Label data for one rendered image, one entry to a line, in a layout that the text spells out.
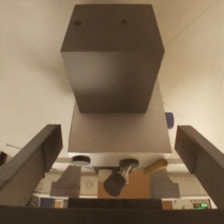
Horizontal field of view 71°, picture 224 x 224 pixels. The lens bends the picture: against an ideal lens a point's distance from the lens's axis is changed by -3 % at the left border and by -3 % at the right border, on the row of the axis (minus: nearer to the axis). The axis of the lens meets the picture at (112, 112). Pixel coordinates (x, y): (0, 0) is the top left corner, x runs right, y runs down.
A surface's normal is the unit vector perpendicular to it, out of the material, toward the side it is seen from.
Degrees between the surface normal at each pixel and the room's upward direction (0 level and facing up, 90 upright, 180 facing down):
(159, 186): 90
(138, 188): 90
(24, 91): 0
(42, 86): 0
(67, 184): 90
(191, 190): 90
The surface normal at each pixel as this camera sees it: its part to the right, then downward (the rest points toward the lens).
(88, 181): 0.02, -0.54
